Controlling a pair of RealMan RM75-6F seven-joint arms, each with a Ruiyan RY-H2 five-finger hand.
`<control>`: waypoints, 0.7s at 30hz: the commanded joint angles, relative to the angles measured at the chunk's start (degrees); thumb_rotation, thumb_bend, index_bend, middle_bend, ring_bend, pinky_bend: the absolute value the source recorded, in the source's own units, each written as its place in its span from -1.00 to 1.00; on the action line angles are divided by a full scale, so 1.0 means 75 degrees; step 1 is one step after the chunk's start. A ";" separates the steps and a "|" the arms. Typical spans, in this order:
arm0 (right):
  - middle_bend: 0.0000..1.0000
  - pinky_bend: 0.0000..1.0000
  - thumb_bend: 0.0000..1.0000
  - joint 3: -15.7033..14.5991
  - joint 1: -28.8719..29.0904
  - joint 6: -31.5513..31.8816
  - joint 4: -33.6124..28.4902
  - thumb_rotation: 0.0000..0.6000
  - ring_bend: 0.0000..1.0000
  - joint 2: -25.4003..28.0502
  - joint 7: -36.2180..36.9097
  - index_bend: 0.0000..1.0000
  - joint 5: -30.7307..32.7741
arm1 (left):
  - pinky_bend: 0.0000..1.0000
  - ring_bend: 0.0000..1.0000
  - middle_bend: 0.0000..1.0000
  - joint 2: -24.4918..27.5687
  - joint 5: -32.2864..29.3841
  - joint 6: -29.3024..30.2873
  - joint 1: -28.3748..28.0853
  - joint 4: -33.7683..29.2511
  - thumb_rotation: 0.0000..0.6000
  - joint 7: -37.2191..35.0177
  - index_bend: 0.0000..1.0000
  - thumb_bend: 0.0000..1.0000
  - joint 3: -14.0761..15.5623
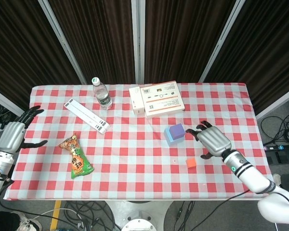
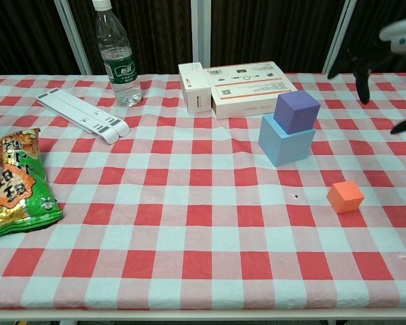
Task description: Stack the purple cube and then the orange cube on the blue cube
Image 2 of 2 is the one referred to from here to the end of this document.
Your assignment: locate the green orange snack bag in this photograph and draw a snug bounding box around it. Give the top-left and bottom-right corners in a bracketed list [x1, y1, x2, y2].
[0, 127, 64, 240]

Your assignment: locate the blue foam cube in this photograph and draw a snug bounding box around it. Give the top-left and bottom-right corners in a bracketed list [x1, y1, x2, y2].
[258, 113, 317, 168]

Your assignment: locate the orange foam cube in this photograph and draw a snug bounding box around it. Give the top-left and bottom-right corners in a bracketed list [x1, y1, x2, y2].
[325, 180, 365, 215]

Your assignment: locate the red white checkered tablecloth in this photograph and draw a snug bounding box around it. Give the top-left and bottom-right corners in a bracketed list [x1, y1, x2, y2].
[0, 72, 406, 311]

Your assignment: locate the dark brown partition panel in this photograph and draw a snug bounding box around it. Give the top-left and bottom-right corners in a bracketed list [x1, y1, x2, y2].
[210, 0, 344, 74]
[338, 0, 406, 74]
[0, 0, 81, 76]
[69, 0, 194, 75]

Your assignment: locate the white folding stand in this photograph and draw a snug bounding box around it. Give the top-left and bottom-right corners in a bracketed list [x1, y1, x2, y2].
[35, 87, 131, 146]

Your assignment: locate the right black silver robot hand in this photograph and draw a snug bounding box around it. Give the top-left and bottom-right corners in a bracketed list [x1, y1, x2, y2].
[327, 15, 406, 135]

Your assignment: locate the large white orange flat box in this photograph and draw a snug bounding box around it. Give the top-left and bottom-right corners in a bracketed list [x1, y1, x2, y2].
[202, 60, 299, 121]

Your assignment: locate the purple foam cube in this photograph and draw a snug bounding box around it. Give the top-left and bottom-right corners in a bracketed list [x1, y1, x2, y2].
[273, 89, 322, 134]

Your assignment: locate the grey partition post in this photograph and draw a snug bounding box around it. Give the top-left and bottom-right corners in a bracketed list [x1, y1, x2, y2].
[53, 0, 91, 76]
[320, 0, 357, 74]
[189, 0, 212, 69]

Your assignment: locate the small white carton box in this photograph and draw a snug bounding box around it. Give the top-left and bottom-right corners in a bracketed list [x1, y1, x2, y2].
[178, 62, 212, 114]

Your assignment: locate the clear plastic water bottle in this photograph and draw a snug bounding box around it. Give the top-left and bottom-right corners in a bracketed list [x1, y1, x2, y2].
[91, 0, 143, 108]

